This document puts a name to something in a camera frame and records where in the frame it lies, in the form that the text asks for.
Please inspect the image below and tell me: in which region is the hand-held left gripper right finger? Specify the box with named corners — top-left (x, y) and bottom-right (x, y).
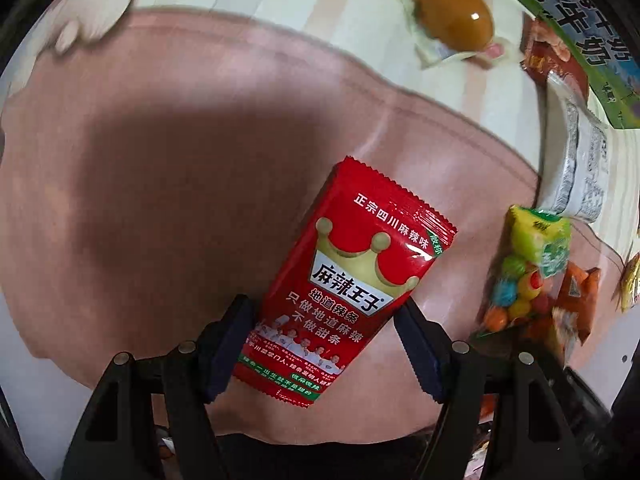
top-left (392, 297), bottom-right (586, 480)

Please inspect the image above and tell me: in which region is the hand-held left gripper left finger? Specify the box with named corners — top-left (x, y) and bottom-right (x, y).
top-left (62, 294), bottom-right (258, 480)

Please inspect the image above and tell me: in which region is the red crown print snack packet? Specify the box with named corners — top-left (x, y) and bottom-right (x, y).
top-left (231, 156), bottom-right (458, 409)

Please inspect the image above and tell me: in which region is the yellow snack packet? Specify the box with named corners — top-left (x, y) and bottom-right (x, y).
top-left (617, 252), bottom-right (640, 313)

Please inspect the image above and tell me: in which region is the packaged brown braised egg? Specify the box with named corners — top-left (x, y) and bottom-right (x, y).
top-left (387, 0), bottom-right (521, 71)

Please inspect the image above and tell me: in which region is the cardboard box with blue print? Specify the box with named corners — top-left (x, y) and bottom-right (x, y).
top-left (465, 0), bottom-right (640, 131)

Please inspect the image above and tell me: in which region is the orange snack packet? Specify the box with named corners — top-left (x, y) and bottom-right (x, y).
top-left (550, 260), bottom-right (601, 363)

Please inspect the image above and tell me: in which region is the bag of colourful candy balls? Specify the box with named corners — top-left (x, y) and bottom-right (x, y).
top-left (472, 205), bottom-right (573, 341)

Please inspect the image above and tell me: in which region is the white and silver snack packet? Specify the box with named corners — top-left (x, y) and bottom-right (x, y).
top-left (537, 72), bottom-right (613, 223)

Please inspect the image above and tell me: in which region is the brown snack packet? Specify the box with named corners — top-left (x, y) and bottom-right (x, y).
top-left (520, 15), bottom-right (591, 106)

